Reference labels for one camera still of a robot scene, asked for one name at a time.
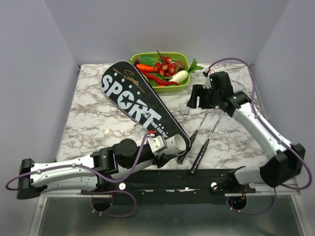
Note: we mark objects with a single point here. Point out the white shuttlecock tube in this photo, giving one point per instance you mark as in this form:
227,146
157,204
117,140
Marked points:
174,145

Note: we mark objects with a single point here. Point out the brown toy mushroom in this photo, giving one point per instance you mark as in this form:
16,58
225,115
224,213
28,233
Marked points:
180,64

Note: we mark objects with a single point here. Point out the black racket cover bag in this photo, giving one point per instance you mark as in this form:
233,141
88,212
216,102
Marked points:
125,86

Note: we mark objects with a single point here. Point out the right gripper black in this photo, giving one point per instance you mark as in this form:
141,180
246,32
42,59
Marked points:
198,90

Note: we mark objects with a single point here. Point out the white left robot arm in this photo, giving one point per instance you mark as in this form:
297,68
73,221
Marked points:
110,165

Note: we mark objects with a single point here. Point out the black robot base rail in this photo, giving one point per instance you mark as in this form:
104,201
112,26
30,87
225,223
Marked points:
171,187

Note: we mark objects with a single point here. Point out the white toy radish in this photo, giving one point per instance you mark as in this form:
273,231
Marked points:
179,76

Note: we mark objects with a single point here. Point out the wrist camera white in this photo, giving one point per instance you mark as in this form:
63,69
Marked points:
207,84
157,144

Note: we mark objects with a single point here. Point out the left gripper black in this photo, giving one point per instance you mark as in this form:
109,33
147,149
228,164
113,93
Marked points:
164,159

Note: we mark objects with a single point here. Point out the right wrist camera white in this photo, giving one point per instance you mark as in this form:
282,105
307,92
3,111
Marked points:
207,84

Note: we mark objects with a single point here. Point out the white shuttlecock with black band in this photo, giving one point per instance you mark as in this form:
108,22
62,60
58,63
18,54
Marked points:
187,112

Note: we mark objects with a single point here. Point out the red toy chili pepper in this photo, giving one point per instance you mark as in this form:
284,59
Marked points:
155,81

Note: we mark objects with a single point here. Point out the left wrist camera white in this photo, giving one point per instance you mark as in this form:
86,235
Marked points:
157,144

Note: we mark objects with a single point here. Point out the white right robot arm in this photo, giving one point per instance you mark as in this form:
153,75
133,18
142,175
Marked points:
284,158

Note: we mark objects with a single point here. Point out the red toy cherry bunch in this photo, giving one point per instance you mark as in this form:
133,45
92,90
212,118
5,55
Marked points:
165,66

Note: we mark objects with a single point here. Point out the orange toy carrot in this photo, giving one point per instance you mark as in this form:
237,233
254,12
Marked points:
145,68

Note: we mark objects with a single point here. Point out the green plastic basket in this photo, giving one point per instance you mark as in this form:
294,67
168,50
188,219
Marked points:
151,58

